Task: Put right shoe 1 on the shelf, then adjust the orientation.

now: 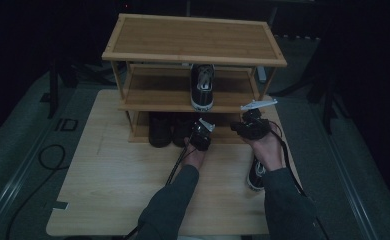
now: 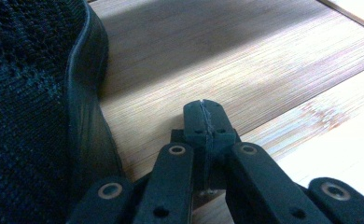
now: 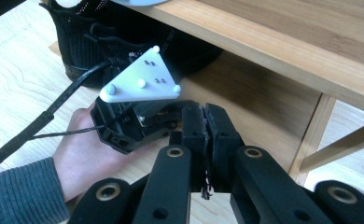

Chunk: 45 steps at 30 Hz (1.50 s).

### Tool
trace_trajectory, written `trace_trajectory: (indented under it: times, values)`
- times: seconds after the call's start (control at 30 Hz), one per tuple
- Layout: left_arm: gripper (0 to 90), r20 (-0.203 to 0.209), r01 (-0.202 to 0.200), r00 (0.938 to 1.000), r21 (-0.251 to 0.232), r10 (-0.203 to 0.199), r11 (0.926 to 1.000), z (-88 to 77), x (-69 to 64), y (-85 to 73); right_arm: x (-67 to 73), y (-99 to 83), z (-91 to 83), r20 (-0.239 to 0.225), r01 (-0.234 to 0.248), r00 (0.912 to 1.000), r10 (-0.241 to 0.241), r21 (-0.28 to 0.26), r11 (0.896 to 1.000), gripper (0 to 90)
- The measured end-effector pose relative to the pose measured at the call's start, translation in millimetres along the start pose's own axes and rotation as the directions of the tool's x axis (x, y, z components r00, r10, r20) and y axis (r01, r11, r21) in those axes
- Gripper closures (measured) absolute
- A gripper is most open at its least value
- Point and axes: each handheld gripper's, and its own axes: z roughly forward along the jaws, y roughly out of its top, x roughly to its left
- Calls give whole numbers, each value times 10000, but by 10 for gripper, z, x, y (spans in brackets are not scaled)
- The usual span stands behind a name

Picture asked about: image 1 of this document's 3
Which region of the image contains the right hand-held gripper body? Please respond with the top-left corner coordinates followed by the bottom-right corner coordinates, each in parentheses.
top-left (240, 98), bottom-right (279, 141)

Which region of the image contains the person's right hand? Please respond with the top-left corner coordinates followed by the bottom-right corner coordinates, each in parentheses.
top-left (243, 130), bottom-right (286, 173)

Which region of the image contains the wooden shoe rack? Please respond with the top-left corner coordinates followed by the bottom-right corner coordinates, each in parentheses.
top-left (101, 13), bottom-right (288, 145)

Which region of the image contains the metal floor rail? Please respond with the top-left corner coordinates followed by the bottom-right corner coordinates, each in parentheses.
top-left (0, 86), bottom-right (94, 240)
top-left (316, 96), bottom-right (384, 240)

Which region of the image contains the black canvas sneaker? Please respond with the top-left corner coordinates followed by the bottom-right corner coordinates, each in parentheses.
top-left (190, 64), bottom-right (216, 113)
top-left (247, 155), bottom-right (267, 193)

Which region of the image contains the black floor cable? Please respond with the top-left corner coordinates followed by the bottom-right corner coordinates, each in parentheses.
top-left (3, 143), bottom-right (67, 240)

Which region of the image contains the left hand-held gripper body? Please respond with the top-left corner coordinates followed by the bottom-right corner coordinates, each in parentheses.
top-left (187, 118), bottom-right (216, 152)

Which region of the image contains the black leather shoe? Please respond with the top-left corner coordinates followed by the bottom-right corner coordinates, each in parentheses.
top-left (148, 111), bottom-right (174, 148)
top-left (172, 111), bottom-right (197, 148)

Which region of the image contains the black metal stand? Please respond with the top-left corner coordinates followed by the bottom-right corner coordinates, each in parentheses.
top-left (40, 58), bottom-right (81, 120)
top-left (302, 74), bottom-right (337, 135)

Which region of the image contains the person's left hand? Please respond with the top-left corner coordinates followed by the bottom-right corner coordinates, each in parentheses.
top-left (182, 138), bottom-right (208, 170)

